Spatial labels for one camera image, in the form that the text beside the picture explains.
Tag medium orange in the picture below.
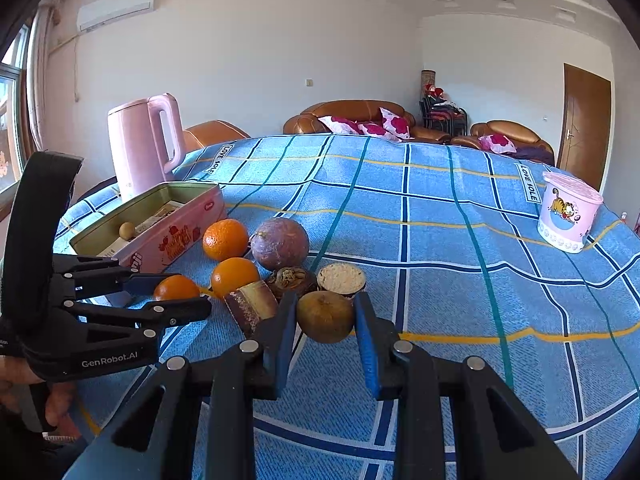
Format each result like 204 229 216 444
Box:
210 257 261 300

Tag dark cut fruit pale flesh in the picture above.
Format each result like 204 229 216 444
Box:
316 262 367 301

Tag white red floral pillow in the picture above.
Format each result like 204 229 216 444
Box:
318 115 362 135
357 121 401 142
478 133 517 154
380 107 412 139

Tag pink electric kettle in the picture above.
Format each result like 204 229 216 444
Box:
107 93 187 201

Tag pale pink curtain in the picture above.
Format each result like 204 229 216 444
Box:
25 2 62 153

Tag pink cartoon cat cup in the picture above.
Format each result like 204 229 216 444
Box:
537 171 604 254

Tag large orange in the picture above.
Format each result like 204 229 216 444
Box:
202 218 250 262

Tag brown wooden door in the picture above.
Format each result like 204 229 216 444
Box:
556 63 613 192

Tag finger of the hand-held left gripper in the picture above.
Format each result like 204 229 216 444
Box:
60 296 214 343
50 254 177 306

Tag white wall air conditioner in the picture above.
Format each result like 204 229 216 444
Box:
77 0 156 33

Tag brown leather armchair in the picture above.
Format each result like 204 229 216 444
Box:
182 120 251 152

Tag cream paper packet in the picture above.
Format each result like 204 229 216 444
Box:
131 201 185 235

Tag brown wrinkled fruit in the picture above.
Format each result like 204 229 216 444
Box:
264 266 318 303

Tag brown round fruit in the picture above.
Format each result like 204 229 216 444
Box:
296 290 356 344

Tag stacked dark chairs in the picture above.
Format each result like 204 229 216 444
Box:
419 91 469 136

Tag blue plaid tablecloth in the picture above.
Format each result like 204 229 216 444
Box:
52 134 640 480

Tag small orange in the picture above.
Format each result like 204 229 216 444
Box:
153 275 201 302

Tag purple passion fruit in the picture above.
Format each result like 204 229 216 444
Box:
250 217 310 272

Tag person's left hand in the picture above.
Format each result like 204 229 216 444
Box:
0 356 82 440

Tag short brown leather sofa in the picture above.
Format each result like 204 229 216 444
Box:
452 120 555 166

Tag pink tin box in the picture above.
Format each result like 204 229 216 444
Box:
68 181 227 275

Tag long brown leather sofa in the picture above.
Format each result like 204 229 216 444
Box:
283 100 453 145

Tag window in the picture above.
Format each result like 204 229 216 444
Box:
0 25 32 201

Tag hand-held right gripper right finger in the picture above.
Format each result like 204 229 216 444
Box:
353 292 584 480

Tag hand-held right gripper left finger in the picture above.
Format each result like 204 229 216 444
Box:
60 290 300 480

